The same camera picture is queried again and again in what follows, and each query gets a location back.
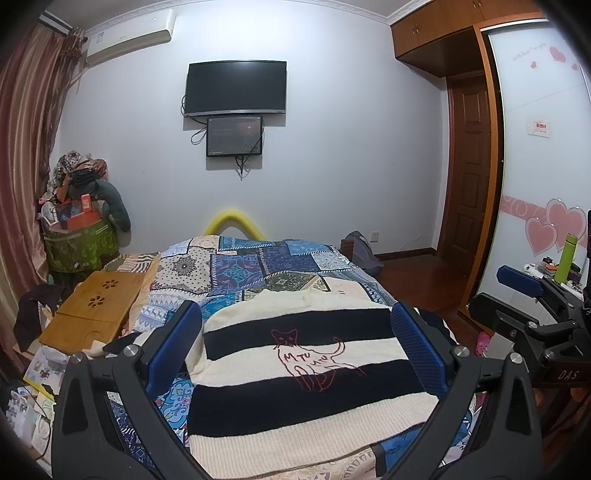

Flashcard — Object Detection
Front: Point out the brown wooden door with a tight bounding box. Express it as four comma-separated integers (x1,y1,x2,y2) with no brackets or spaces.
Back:
438,75,491,275

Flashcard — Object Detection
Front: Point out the green storage basket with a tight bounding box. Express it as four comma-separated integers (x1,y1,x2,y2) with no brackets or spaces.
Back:
43,220,119,273

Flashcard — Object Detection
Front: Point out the pile of patterned clothes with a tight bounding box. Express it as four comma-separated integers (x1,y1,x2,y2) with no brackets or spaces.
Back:
47,151,108,200

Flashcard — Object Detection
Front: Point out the white wardrobe sliding door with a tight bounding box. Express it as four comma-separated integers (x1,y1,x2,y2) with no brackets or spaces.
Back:
479,21,590,305

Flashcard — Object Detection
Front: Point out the small wall monitor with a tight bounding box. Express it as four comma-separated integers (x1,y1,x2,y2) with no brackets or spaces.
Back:
205,116,263,157

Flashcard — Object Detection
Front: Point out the wooden overhead cabinet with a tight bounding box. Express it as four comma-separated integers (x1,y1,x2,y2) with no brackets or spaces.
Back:
392,0,544,78

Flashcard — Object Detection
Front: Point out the pink slipper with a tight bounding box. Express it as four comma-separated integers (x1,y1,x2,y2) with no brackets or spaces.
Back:
475,332,491,357

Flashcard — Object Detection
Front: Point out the wooden lap desk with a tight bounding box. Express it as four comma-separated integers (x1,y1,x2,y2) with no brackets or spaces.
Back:
39,271,144,354

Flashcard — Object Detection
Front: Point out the grey backpack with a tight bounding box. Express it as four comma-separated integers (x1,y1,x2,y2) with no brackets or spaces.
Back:
341,231,384,277

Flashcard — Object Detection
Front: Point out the yellow foam tube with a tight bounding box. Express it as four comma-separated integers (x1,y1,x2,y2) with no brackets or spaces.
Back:
204,209,266,241

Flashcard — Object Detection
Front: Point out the large wall television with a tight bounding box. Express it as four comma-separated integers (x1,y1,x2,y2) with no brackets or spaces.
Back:
184,60,287,117

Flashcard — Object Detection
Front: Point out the blue patchwork bedspread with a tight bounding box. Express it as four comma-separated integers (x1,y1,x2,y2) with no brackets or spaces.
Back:
124,235,438,479

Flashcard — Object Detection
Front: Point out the striped pink curtain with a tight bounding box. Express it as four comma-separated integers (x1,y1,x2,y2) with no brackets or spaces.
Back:
1,22,85,375

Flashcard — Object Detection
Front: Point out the dark green jacket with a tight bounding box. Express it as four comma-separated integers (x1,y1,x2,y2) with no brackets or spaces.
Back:
68,179,131,232

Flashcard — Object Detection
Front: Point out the white air conditioner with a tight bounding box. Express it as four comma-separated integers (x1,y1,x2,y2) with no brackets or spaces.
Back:
86,9,176,66

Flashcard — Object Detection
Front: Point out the orange box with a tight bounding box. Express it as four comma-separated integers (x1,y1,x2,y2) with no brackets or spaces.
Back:
67,211,101,231

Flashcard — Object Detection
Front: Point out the green water bottle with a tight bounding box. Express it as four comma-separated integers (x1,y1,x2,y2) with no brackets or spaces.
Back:
554,234,578,284

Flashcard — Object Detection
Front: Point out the black and cream striped sweater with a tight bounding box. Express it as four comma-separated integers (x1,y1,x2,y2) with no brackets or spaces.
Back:
186,291,438,479

